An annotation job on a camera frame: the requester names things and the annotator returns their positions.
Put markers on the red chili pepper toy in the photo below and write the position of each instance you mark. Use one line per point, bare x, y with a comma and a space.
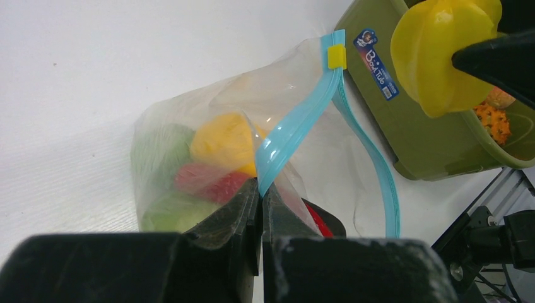
219, 186

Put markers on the olive green plastic tub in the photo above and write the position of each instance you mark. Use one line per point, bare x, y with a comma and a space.
424, 148

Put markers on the aluminium frame rail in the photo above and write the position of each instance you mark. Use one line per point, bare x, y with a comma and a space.
501, 196

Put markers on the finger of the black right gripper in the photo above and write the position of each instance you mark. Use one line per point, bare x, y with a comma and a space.
506, 62

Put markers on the peach toy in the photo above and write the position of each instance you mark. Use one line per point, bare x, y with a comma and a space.
499, 99

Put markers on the yellow star fruit toy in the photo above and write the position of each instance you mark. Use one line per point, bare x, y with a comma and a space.
423, 43

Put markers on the green custard apple toy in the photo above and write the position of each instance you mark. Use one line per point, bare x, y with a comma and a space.
158, 153

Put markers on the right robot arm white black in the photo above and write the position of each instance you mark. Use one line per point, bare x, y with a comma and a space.
517, 16

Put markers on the clear zip top bag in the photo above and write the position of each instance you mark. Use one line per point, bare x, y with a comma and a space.
308, 142

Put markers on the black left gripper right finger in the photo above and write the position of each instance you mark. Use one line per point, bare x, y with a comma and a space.
301, 266

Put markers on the yellow bell pepper toy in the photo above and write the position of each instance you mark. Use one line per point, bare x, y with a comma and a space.
226, 141

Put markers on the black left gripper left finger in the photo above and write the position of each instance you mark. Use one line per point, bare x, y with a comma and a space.
215, 261

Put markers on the orange spiky fruit toy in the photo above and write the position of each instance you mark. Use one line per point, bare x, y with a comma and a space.
495, 122

